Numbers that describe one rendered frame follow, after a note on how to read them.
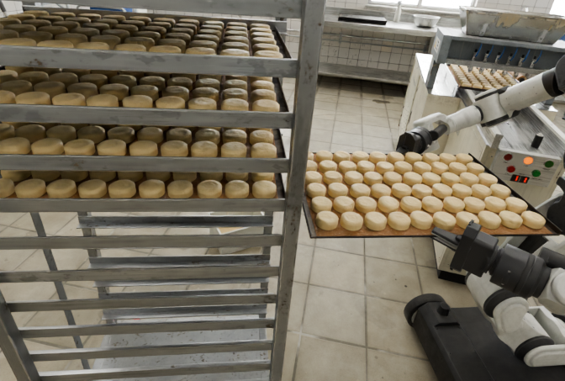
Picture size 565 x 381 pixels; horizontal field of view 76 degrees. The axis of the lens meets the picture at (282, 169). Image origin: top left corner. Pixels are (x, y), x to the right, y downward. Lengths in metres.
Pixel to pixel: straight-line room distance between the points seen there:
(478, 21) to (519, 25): 0.21
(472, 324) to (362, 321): 0.47
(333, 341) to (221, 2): 1.54
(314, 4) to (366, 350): 1.55
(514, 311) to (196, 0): 1.27
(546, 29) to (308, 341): 2.03
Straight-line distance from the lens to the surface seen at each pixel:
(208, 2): 0.58
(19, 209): 0.82
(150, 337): 1.66
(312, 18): 0.56
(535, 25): 2.49
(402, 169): 1.10
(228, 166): 0.66
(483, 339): 1.86
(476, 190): 1.10
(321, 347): 1.79
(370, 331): 1.90
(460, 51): 2.47
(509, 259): 0.86
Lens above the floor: 1.47
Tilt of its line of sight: 30 degrees down
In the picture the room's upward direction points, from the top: 5 degrees clockwise
